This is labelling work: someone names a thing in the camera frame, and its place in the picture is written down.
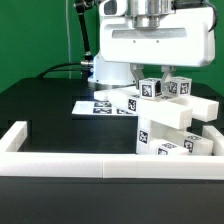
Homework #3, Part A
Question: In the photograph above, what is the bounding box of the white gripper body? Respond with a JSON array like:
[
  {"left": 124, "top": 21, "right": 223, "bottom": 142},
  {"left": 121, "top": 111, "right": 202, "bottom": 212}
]
[{"left": 100, "top": 7, "right": 215, "bottom": 67}]

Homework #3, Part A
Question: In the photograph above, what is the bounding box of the white chair seat part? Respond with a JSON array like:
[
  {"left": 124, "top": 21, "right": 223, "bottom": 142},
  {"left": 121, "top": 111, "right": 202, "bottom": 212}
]
[{"left": 136, "top": 114, "right": 188, "bottom": 156}]

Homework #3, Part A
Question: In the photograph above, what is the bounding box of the white marker base sheet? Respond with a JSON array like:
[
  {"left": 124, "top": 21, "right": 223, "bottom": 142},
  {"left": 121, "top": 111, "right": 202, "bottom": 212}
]
[{"left": 72, "top": 101, "right": 133, "bottom": 116}]

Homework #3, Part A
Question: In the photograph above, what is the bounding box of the white U-shaped boundary frame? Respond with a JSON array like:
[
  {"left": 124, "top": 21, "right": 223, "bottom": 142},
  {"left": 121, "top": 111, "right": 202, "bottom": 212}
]
[{"left": 0, "top": 121, "right": 224, "bottom": 180}]

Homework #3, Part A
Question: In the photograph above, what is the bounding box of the black cable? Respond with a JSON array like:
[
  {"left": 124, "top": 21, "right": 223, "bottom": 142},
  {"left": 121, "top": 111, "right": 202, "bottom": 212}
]
[{"left": 35, "top": 61, "right": 96, "bottom": 80}]

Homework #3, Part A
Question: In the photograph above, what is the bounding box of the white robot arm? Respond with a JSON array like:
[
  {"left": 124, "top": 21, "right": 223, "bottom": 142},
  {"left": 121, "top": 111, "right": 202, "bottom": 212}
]
[{"left": 74, "top": 0, "right": 218, "bottom": 88}]

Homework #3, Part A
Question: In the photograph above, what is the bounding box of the white chair back frame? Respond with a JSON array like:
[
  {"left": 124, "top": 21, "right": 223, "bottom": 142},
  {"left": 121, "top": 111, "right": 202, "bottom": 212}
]
[{"left": 94, "top": 86, "right": 219, "bottom": 129}]

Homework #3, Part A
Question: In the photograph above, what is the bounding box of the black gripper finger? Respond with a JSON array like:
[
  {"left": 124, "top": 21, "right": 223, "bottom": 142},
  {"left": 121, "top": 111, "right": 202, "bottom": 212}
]
[
  {"left": 161, "top": 66, "right": 176, "bottom": 93},
  {"left": 130, "top": 63, "right": 144, "bottom": 86}
]

